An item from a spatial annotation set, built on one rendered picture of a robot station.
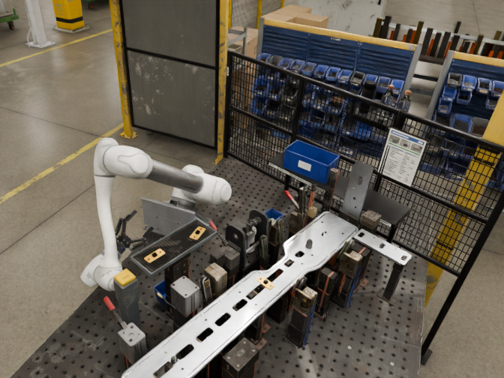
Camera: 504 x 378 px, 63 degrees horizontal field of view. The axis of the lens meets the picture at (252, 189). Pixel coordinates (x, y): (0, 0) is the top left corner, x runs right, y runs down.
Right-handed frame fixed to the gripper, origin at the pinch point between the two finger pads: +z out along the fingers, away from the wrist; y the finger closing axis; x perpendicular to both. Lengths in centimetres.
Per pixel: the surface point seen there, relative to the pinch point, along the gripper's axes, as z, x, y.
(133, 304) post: -34, 48, 0
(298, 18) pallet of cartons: 405, -258, 80
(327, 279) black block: 29, 79, 54
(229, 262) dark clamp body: 5, 56, 20
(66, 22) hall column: 273, -689, -95
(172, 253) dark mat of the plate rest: -9, 51, -3
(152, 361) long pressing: -44, 72, 8
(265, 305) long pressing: -1, 77, 33
